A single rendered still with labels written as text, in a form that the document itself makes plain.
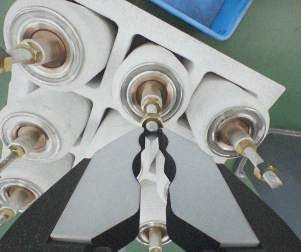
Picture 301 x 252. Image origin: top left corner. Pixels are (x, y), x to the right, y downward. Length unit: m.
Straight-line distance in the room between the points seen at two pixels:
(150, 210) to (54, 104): 0.24
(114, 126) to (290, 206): 0.40
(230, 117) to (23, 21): 0.24
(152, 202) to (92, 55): 0.27
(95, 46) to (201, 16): 0.29
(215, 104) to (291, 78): 0.36
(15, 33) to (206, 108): 0.22
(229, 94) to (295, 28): 0.33
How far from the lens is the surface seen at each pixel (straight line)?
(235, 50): 0.50
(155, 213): 0.35
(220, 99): 0.24
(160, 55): 0.21
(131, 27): 0.27
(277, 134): 0.60
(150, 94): 0.19
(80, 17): 0.22
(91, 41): 0.22
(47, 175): 0.35
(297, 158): 0.53
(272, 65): 0.55
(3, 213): 0.35
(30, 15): 0.23
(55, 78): 0.23
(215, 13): 0.47
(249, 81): 0.32
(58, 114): 0.26
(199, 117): 0.25
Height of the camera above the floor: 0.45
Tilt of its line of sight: 62 degrees down
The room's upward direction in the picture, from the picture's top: 180 degrees counter-clockwise
